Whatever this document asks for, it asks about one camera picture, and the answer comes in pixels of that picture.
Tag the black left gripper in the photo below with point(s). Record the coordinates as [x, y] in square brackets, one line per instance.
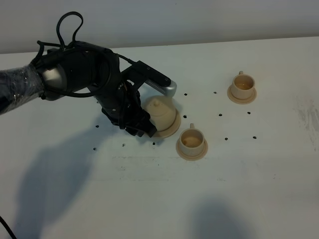
[120, 101]

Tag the beige ceramic teapot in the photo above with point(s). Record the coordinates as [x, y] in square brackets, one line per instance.
[161, 110]

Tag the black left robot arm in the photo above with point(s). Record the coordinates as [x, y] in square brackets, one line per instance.
[82, 71]

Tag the beige teapot saucer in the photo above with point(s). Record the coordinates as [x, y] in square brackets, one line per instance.
[172, 129]

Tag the near beige teacup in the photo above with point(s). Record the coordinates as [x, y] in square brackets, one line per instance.
[192, 137]

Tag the beige teacup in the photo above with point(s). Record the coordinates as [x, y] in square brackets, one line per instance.
[192, 137]
[243, 86]

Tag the near beige cup saucer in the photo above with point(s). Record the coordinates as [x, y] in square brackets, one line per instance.
[191, 153]

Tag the beige cup saucer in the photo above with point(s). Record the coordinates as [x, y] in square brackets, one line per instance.
[191, 153]
[241, 101]

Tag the far beige cup saucer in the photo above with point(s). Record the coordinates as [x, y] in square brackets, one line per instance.
[241, 101]

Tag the far beige teacup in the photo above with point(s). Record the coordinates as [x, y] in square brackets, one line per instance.
[243, 86]

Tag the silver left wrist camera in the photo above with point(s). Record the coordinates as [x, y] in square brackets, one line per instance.
[156, 79]

